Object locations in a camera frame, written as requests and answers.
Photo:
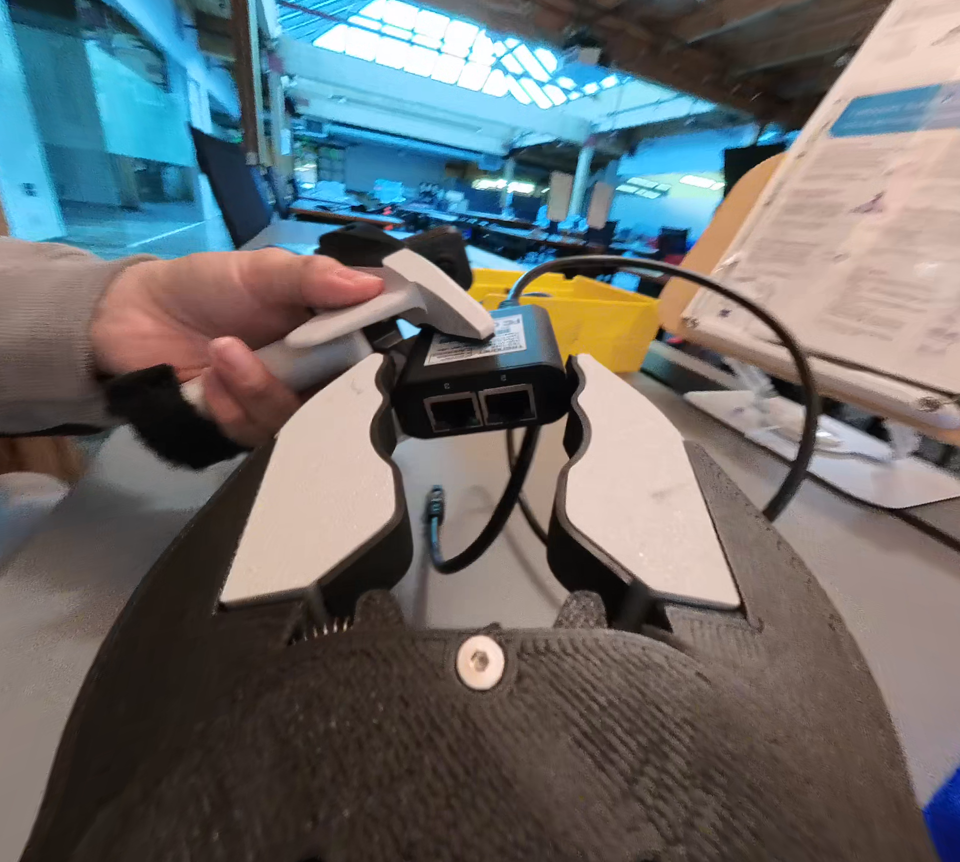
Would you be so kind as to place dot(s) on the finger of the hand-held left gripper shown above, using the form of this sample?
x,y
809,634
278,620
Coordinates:
x,y
442,300

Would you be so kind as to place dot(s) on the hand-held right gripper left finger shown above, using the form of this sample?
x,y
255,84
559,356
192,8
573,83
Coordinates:
x,y
322,487

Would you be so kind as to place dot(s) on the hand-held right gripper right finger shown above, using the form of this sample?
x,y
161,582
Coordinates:
x,y
637,495

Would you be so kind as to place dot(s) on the black network adapter box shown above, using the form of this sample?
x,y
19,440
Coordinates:
x,y
517,352

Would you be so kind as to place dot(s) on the person's left forearm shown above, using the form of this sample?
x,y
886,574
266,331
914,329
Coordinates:
x,y
45,330

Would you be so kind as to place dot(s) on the grey desk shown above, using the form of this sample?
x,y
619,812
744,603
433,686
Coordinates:
x,y
862,577

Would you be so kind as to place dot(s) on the person's left hand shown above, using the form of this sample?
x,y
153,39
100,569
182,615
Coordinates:
x,y
187,300

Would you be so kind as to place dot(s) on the row of office desks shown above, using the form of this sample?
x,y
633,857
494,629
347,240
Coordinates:
x,y
487,217

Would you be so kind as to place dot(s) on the black monitor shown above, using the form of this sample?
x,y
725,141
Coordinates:
x,y
232,187

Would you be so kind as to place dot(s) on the white whiteboard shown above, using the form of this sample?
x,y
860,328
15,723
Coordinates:
x,y
560,196
601,205

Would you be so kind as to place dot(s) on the yellow plastic bin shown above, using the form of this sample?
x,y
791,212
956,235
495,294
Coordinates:
x,y
600,322

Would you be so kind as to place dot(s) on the printed paper document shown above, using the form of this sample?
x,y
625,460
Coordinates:
x,y
862,217

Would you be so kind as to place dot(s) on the blue object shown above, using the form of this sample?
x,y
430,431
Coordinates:
x,y
945,817

